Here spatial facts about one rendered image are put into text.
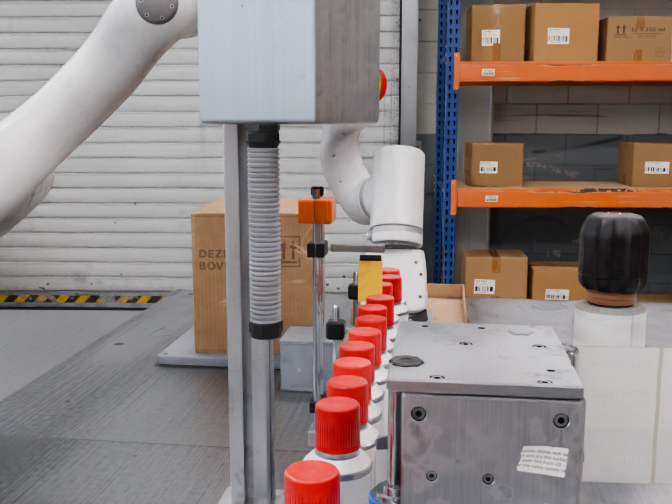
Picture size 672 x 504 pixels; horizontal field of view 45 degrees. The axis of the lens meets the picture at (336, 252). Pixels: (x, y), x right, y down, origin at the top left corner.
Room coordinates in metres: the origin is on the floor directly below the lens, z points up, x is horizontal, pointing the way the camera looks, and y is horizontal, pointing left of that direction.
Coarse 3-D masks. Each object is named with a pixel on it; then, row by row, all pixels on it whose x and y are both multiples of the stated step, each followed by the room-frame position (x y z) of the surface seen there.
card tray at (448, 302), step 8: (432, 288) 2.06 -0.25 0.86; (440, 288) 2.06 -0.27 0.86; (448, 288) 2.05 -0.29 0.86; (456, 288) 2.05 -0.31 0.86; (432, 296) 2.06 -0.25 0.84; (440, 296) 2.06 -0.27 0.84; (448, 296) 2.05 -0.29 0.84; (456, 296) 2.05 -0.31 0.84; (464, 296) 1.91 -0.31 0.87; (360, 304) 1.96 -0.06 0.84; (432, 304) 1.98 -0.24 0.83; (440, 304) 1.98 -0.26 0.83; (448, 304) 1.98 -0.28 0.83; (456, 304) 1.98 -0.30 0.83; (464, 304) 1.82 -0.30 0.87; (352, 312) 1.79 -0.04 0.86; (440, 312) 1.89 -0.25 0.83; (448, 312) 1.89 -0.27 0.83; (456, 312) 1.89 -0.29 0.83; (464, 312) 1.80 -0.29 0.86; (352, 320) 1.79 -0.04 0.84; (440, 320) 1.81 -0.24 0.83; (448, 320) 1.81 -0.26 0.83; (456, 320) 1.81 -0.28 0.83; (464, 320) 1.78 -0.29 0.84
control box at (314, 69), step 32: (224, 0) 0.83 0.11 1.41; (256, 0) 0.80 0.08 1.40; (288, 0) 0.77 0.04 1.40; (320, 0) 0.75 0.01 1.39; (352, 0) 0.78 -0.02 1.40; (224, 32) 0.83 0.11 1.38; (256, 32) 0.80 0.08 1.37; (288, 32) 0.77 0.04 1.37; (320, 32) 0.75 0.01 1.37; (352, 32) 0.78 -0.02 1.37; (224, 64) 0.83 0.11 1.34; (256, 64) 0.80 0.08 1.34; (288, 64) 0.77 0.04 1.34; (320, 64) 0.75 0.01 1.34; (352, 64) 0.78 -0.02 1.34; (224, 96) 0.83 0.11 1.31; (256, 96) 0.80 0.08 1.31; (288, 96) 0.77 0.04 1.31; (320, 96) 0.75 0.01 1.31; (352, 96) 0.78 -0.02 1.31
